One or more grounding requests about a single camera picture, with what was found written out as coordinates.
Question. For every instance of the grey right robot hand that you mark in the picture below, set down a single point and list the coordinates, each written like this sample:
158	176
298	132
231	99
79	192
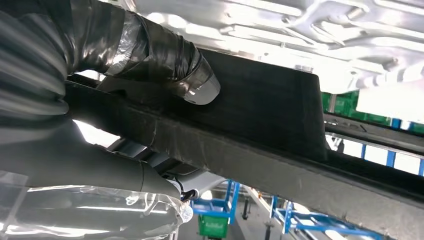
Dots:
82	165

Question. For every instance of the green plastic crate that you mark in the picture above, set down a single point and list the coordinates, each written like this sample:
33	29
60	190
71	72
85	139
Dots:
344	104
213	227

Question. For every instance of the blue metal rack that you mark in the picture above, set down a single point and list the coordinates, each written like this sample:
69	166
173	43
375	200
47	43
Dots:
314	222
232	198

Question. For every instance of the aluminium fixture plate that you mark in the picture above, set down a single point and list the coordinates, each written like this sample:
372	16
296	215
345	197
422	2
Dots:
265	26

